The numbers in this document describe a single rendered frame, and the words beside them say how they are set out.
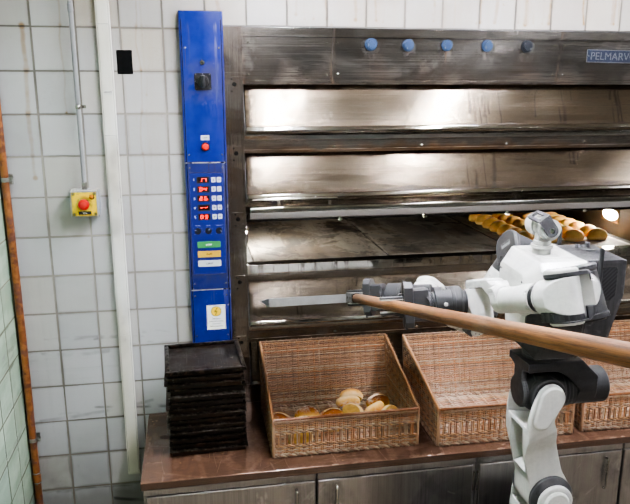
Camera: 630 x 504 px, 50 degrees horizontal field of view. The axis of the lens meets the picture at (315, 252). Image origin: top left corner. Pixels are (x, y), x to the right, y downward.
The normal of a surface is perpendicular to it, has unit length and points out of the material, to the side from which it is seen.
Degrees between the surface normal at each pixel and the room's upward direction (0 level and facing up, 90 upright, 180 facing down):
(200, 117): 90
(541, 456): 90
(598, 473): 90
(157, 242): 90
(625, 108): 70
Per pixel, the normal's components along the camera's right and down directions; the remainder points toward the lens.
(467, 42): 0.18, 0.23
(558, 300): -0.31, 0.00
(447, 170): 0.17, -0.11
